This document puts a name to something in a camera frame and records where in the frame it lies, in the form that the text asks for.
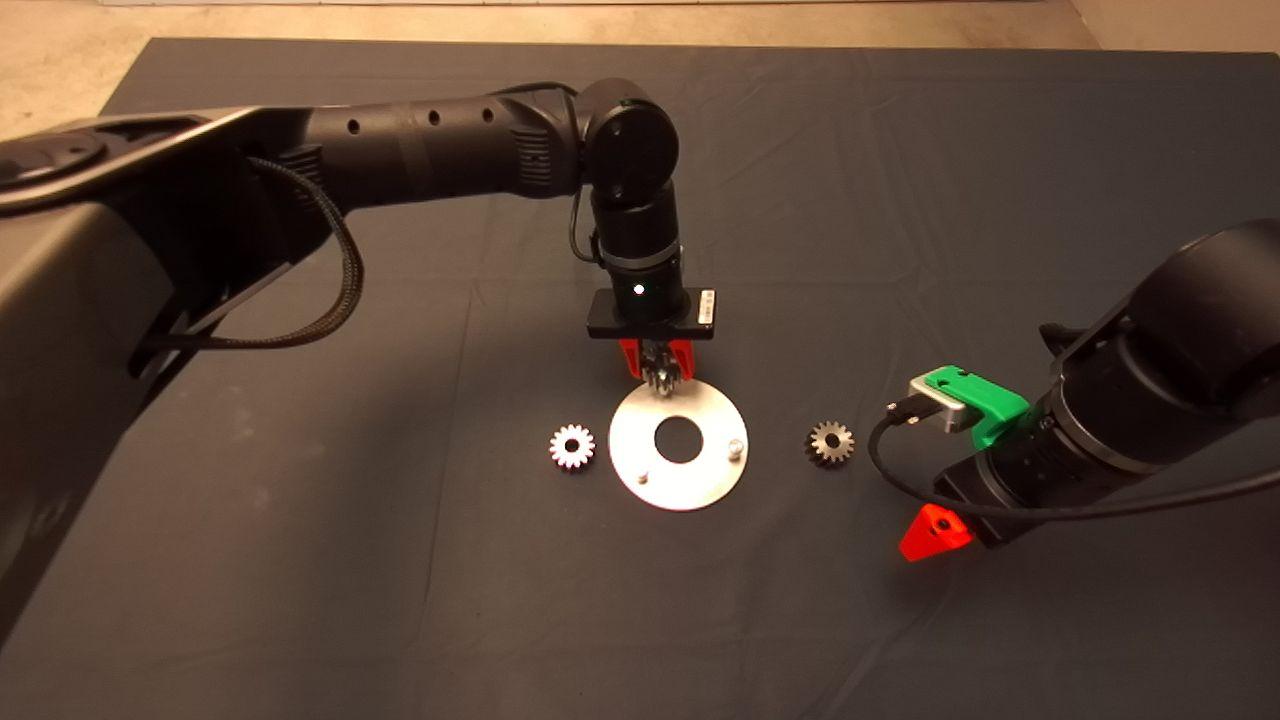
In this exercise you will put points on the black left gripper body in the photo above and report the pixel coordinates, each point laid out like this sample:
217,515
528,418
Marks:
650,312

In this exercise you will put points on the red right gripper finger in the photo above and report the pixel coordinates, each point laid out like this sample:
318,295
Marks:
932,535

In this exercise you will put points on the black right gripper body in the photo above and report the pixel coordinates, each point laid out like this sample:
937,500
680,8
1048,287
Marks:
1020,480

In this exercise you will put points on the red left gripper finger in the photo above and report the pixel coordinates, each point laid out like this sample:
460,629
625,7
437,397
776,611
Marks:
630,358
682,356

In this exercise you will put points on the steel planetary gear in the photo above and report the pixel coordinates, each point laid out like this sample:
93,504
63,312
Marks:
661,378
560,447
818,444

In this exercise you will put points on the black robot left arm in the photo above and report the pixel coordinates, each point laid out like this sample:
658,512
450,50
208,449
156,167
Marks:
420,150

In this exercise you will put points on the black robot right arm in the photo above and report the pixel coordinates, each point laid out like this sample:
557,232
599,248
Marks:
1190,330

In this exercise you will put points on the round metal carrier plate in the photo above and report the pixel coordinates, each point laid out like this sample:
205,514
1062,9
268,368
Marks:
630,440

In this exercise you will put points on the dark table cloth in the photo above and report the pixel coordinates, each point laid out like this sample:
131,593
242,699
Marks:
700,620

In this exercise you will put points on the green right camera mount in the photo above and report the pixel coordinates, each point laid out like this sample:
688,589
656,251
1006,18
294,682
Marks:
985,400

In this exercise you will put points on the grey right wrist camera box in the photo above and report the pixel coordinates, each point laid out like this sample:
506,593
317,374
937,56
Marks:
935,410

